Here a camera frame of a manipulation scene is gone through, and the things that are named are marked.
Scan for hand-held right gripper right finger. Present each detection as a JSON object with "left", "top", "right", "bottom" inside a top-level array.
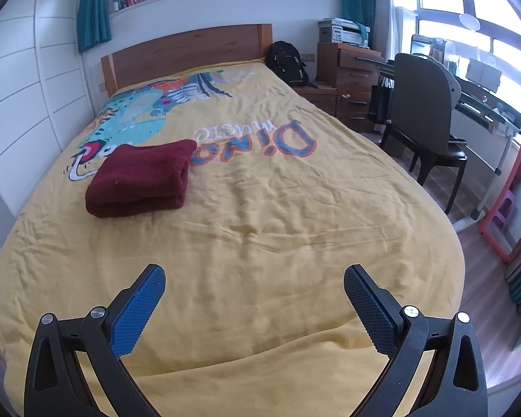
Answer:
[{"left": 344, "top": 264, "right": 489, "bottom": 417}]

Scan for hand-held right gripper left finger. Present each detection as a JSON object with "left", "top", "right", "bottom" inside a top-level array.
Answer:
[{"left": 24, "top": 263, "right": 166, "bottom": 417}]

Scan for maroon knit sweater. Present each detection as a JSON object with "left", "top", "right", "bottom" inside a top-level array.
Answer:
[{"left": 85, "top": 139, "right": 198, "bottom": 219}]

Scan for yellow printed bed cover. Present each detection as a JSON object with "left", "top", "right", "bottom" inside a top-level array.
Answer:
[{"left": 0, "top": 58, "right": 467, "bottom": 417}]

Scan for red framed mirror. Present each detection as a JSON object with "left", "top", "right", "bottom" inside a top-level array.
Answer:
[{"left": 482, "top": 148, "right": 521, "bottom": 265}]

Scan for black hanging bag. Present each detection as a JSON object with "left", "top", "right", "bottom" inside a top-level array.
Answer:
[{"left": 367, "top": 80, "right": 394, "bottom": 126}]

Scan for dark grey chair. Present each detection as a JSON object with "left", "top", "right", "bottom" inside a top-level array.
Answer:
[{"left": 380, "top": 53, "right": 467, "bottom": 213}]

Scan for wooden nightstand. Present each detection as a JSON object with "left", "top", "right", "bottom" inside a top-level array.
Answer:
[{"left": 293, "top": 80, "right": 344, "bottom": 116}]

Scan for grey desk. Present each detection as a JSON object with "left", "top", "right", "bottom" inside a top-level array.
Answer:
[{"left": 369, "top": 58, "right": 521, "bottom": 227}]

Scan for wooden drawer cabinet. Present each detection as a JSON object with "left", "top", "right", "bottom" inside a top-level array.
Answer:
[{"left": 317, "top": 42, "right": 385, "bottom": 133}]

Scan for white wardrobe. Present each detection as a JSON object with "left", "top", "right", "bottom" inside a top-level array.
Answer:
[{"left": 0, "top": 0, "right": 107, "bottom": 270}]

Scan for black backpack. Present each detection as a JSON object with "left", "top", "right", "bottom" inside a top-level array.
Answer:
[{"left": 265, "top": 41, "right": 310, "bottom": 87}]

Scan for wooden headboard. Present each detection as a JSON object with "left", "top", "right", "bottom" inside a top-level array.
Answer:
[{"left": 101, "top": 24, "right": 273, "bottom": 98}]

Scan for computer monitor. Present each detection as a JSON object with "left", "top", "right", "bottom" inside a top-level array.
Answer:
[{"left": 410, "top": 34, "right": 450, "bottom": 59}]

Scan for white printer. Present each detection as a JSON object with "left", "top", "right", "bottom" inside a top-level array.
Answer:
[{"left": 318, "top": 17, "right": 371, "bottom": 48}]

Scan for white round lamp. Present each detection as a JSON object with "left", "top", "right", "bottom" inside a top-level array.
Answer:
[{"left": 459, "top": 12, "right": 482, "bottom": 33}]

